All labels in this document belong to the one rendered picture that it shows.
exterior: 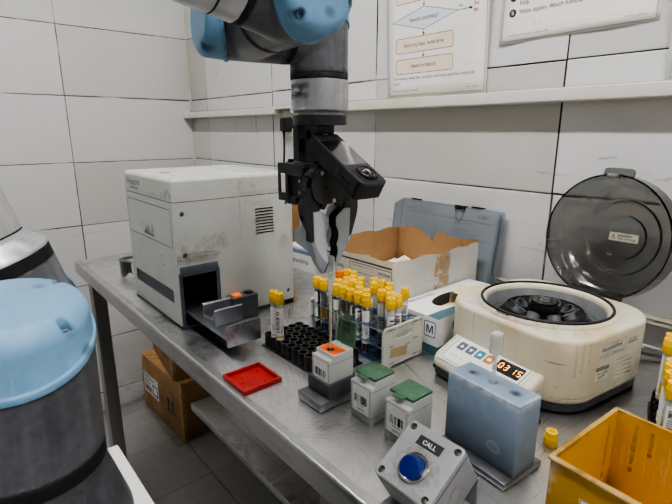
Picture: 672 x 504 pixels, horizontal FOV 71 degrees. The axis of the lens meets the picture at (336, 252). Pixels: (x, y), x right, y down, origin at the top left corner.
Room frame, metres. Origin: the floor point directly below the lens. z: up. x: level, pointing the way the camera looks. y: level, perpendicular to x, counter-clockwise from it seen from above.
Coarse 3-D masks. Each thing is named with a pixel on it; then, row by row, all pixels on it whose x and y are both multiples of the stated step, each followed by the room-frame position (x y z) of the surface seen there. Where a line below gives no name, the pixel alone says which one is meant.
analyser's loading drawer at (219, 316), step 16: (192, 304) 0.92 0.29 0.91; (208, 304) 0.84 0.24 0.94; (224, 304) 0.86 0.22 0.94; (240, 304) 0.84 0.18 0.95; (208, 320) 0.82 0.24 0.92; (224, 320) 0.81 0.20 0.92; (240, 320) 0.83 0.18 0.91; (256, 320) 0.79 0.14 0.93; (224, 336) 0.77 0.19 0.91; (240, 336) 0.77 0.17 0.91; (256, 336) 0.79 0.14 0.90
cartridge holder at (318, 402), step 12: (312, 384) 0.63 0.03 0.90; (324, 384) 0.61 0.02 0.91; (336, 384) 0.61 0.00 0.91; (348, 384) 0.63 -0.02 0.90; (300, 396) 0.63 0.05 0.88; (312, 396) 0.61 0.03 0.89; (324, 396) 0.61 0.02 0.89; (336, 396) 0.61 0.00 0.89; (348, 396) 0.62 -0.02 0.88; (324, 408) 0.59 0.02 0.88
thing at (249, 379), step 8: (240, 368) 0.71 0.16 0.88; (248, 368) 0.71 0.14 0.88; (256, 368) 0.72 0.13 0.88; (264, 368) 0.71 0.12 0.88; (224, 376) 0.68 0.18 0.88; (232, 376) 0.69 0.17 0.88; (240, 376) 0.69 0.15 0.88; (248, 376) 0.69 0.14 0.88; (256, 376) 0.69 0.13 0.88; (264, 376) 0.69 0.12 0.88; (272, 376) 0.69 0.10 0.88; (280, 376) 0.68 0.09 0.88; (232, 384) 0.66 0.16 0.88; (240, 384) 0.67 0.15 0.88; (248, 384) 0.67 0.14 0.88; (256, 384) 0.67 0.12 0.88; (264, 384) 0.66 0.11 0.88; (272, 384) 0.67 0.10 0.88; (240, 392) 0.64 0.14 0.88; (248, 392) 0.64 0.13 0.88
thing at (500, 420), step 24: (456, 384) 0.52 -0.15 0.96; (480, 384) 0.50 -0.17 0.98; (504, 384) 0.50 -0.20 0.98; (456, 408) 0.52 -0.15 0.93; (480, 408) 0.49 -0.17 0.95; (504, 408) 0.46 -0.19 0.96; (528, 408) 0.46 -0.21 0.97; (456, 432) 0.52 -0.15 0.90; (480, 432) 0.49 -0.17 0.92; (504, 432) 0.46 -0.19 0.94; (528, 432) 0.46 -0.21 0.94; (480, 456) 0.48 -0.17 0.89; (504, 456) 0.46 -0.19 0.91; (528, 456) 0.46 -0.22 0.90; (504, 480) 0.45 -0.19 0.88
